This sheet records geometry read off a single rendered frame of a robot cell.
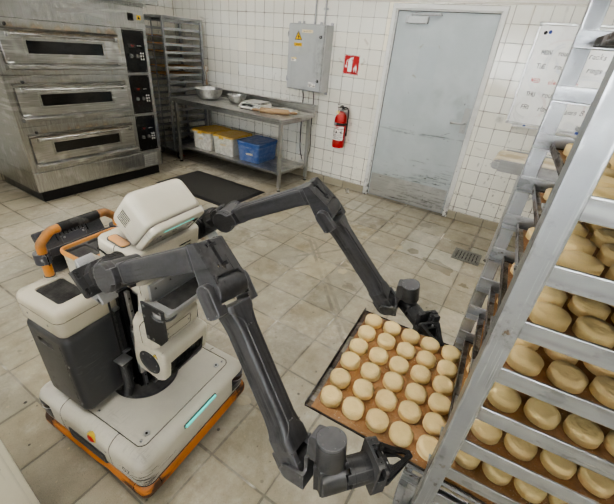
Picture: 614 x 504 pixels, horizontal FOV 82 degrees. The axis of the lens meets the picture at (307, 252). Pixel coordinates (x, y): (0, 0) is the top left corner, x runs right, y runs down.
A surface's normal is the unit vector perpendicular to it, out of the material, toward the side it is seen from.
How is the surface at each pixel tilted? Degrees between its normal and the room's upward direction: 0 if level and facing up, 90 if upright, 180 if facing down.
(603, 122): 90
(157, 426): 1
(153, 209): 43
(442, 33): 90
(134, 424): 1
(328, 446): 12
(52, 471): 0
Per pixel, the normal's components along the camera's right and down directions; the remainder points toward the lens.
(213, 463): 0.08, -0.86
